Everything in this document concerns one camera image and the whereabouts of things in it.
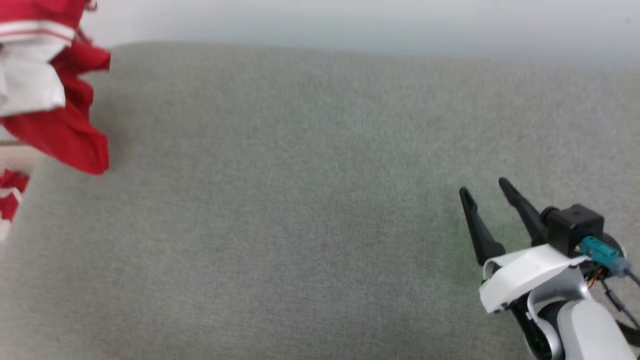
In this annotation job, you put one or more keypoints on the red and white garment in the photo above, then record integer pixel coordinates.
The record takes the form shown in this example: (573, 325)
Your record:
(65, 130)

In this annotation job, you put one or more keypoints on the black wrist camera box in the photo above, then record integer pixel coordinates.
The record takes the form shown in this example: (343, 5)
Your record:
(572, 225)

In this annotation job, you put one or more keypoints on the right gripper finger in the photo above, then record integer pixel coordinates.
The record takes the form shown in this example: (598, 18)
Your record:
(525, 210)
(480, 230)

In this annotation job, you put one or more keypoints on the red garment in basket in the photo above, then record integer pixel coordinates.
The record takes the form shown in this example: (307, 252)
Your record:
(11, 190)

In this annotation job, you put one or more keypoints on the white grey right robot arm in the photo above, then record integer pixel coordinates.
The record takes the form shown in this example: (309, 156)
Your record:
(585, 330)

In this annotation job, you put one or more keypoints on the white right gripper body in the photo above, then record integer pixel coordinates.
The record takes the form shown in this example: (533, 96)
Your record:
(525, 272)

